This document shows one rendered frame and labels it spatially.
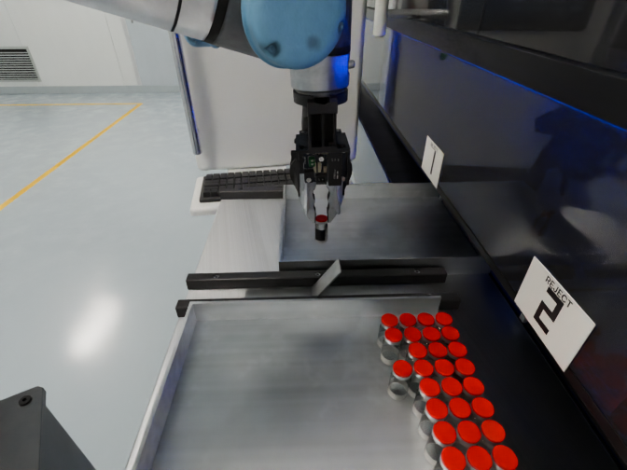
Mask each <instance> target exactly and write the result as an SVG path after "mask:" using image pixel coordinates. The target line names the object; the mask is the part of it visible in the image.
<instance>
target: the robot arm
mask: <svg viewBox="0 0 627 470"><path fill-rule="evenodd" d="M64 1H68V2H71V3H75V4H78V5H81V6H84V7H90V8H93V9H97V10H100V11H103V12H106V13H109V14H113V15H116V16H119V17H122V18H125V19H129V20H132V21H138V22H141V23H144V24H147V25H151V26H154V27H157V28H161V29H163V30H167V31H170V32H174V33H177V34H180V35H183V36H184V37H185V39H186V40H187V42H188V43H189V44H190V45H191V46H193V47H196V48H201V47H212V48H219V47H222V48H226V49H230V50H233V51H237V52H240V53H242V54H246V55H249V56H253V57H256V58H259V59H261V60H262V61H264V62H265V63H267V64H268V65H270V66H273V67H275V68H281V69H286V68H287V69H290V82H291V87H292V88H293V98H294V103H295V104H299V105H302V118H301V131H300V134H296V138H295V139H294V143H295V144H296V150H291V161H290V170H289V172H290V178H291V180H292V182H293V184H294V186H295V188H296V190H297V191H298V196H299V199H300V203H301V206H302V208H303V210H304V212H305V215H307V216H308V218H309V219H310V220H311V221H312V222H313V223H315V219H316V212H315V207H314V203H315V198H314V189H315V188H316V183H326V184H327V188H328V190H329V192H328V194H327V201H328V205H327V222H328V223H330V222H331V221H332V220H333V218H334V217H335V216H336V214H340V213H341V203H342V200H343V197H344V190H345V188H346V186H348V185H349V180H350V178H351V175H352V170H353V167H352V162H351V160H350V153H351V151H350V146H349V144H348V140H347V137H346V134H345V132H341V129H337V130H336V128H337V114H338V105H339V104H344V103H346V102H347V100H348V89H347V87H348V86H349V76H350V73H349V71H348V69H351V68H354V67H355V61H354V60H349V59H350V51H351V46H350V45H351V26H352V0H64Z"/></svg>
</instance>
